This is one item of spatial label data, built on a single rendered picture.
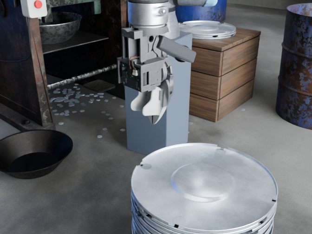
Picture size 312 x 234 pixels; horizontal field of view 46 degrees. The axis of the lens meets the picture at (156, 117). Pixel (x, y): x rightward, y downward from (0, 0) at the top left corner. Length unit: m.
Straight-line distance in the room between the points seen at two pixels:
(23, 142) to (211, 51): 0.85
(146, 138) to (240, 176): 0.66
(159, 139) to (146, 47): 0.69
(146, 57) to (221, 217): 0.32
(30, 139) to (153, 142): 0.49
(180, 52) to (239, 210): 0.33
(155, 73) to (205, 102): 0.98
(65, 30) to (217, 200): 1.25
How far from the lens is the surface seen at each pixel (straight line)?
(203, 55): 1.61
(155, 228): 0.68
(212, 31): 1.75
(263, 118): 1.78
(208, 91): 1.65
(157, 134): 1.35
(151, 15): 0.67
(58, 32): 1.76
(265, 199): 0.74
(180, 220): 0.67
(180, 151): 0.85
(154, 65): 0.69
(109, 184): 1.28
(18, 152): 1.51
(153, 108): 0.74
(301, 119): 1.73
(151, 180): 0.75
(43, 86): 1.59
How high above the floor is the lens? 0.76
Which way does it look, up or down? 26 degrees down
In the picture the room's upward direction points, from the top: straight up
